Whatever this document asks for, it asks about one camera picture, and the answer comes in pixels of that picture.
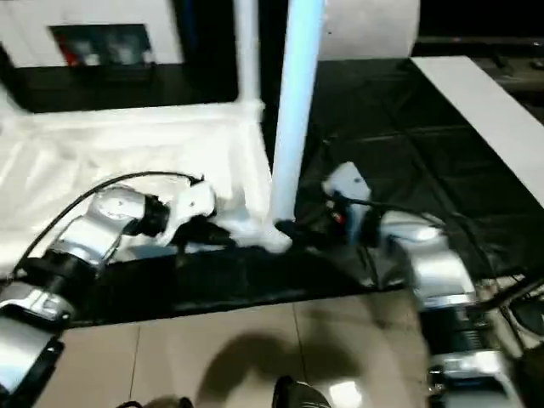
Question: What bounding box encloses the black sofa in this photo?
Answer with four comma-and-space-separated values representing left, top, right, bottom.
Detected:
172, 0, 544, 103

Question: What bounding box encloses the black wifi router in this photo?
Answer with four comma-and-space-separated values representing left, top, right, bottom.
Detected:
511, 294, 544, 337

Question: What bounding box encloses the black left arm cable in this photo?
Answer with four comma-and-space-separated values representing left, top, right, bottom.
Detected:
11, 171, 206, 278

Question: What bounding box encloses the black robot right foot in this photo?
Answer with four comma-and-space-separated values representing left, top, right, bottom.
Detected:
273, 375, 332, 408

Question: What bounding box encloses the white flat board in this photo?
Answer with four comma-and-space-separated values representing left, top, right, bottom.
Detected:
409, 55, 544, 201

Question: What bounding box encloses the dark low tv bench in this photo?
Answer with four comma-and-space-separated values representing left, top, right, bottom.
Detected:
471, 44, 544, 116

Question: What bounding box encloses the dark brown textured stool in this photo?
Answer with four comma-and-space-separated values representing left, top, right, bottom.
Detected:
511, 345, 544, 408

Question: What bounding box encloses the white plastic table leg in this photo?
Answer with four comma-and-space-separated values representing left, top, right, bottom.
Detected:
0, 82, 31, 125
235, 0, 268, 112
270, 0, 329, 225

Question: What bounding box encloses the black robot foot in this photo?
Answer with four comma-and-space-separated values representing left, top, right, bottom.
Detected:
143, 396, 193, 408
273, 375, 332, 408

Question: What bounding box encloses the black floor stand foot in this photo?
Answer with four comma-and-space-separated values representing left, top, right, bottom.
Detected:
477, 275, 544, 312

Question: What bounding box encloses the white plastic table top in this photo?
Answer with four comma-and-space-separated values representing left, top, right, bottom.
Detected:
0, 99, 295, 274

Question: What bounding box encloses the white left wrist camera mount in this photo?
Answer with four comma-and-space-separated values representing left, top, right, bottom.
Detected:
160, 181, 218, 248

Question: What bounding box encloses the black television with red logo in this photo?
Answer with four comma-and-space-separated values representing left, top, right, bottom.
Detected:
417, 35, 544, 47

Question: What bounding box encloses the black robot left foot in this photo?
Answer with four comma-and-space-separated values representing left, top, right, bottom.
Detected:
143, 396, 193, 408

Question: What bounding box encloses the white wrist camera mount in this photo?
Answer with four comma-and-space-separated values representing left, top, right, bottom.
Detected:
160, 181, 218, 248
321, 161, 374, 247

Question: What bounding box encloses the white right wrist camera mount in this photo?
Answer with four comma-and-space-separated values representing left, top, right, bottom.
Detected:
321, 161, 374, 247

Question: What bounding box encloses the red packet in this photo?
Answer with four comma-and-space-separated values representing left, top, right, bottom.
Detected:
56, 36, 77, 65

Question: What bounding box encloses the black work mat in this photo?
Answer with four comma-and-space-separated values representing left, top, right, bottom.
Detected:
0, 58, 544, 329

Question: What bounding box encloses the white sideboard cabinet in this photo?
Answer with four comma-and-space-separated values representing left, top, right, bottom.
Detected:
0, 0, 187, 68

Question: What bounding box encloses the grey cushion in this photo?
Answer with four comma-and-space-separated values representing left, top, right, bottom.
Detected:
317, 0, 422, 61

